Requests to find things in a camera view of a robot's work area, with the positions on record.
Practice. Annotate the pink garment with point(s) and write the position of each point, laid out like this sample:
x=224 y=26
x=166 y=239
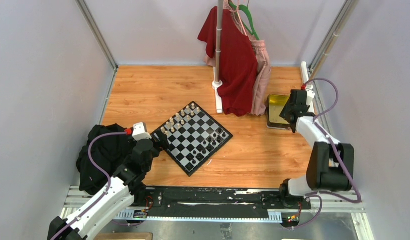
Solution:
x=263 y=65

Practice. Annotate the green hanger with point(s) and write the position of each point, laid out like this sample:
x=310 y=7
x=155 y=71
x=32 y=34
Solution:
x=249 y=27

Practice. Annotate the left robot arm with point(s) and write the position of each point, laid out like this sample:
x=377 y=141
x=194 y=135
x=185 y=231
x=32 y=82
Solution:
x=123 y=187

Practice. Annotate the black cloth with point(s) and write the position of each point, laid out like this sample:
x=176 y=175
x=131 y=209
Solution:
x=108 y=153

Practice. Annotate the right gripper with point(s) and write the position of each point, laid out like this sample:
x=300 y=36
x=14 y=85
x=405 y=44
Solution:
x=284 y=113

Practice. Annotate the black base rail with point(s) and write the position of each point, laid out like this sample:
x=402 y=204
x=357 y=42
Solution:
x=217 y=203

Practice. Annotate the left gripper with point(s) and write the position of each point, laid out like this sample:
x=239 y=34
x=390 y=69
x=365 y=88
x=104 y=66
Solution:
x=163 y=143

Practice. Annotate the yellow tray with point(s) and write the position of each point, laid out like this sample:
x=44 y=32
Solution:
x=275 y=105

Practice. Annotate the red shirt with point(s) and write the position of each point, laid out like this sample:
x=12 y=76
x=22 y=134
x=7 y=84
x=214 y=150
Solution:
x=238 y=68

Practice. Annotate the white rack base foot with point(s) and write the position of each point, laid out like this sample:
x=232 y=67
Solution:
x=215 y=85

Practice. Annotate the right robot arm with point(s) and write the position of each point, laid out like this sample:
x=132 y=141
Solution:
x=331 y=164

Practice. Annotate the black and white chessboard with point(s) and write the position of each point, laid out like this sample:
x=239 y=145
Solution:
x=194 y=136

